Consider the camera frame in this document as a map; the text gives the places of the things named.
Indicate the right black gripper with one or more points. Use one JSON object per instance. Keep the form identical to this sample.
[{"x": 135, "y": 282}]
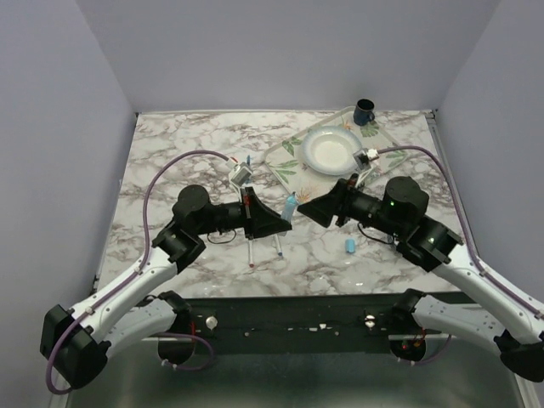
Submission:
[{"x": 337, "y": 201}]

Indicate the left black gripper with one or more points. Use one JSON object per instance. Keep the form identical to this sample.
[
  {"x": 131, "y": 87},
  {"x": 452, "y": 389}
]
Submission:
[{"x": 264, "y": 221}]

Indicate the white marker pen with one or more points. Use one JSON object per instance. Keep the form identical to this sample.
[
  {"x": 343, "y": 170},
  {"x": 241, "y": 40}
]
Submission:
[{"x": 278, "y": 246}]

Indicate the white red marker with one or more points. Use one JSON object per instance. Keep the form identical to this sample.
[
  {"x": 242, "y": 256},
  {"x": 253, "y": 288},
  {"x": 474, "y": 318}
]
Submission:
[{"x": 250, "y": 254}]

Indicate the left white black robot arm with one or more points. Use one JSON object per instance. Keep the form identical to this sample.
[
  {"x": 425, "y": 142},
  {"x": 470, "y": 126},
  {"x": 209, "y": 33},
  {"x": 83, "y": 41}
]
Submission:
[{"x": 77, "y": 342}]

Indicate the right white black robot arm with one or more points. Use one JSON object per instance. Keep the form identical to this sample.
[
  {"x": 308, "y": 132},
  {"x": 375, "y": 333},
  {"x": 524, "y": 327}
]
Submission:
[{"x": 422, "y": 241}]

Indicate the white blue rimmed bowl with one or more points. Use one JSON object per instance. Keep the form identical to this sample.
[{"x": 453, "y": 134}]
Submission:
[{"x": 329, "y": 150}]

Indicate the dark blue mug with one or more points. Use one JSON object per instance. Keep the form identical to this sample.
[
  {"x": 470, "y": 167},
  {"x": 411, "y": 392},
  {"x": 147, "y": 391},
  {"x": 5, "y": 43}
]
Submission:
[{"x": 364, "y": 112}]

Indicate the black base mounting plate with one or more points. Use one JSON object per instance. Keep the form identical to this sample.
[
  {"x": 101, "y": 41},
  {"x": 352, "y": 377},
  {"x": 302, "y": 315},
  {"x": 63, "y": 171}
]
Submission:
[{"x": 373, "y": 324}]

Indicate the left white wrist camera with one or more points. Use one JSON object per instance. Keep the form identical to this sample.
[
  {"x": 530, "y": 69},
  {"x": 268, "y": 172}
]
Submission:
[{"x": 239, "y": 174}]

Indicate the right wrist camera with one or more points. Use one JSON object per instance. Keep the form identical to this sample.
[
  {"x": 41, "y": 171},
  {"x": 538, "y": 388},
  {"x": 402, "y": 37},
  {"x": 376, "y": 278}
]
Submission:
[{"x": 364, "y": 160}]

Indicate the aluminium frame rail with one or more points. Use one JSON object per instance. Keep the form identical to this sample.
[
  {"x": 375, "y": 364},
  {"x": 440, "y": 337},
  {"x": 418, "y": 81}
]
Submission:
[{"x": 455, "y": 191}]

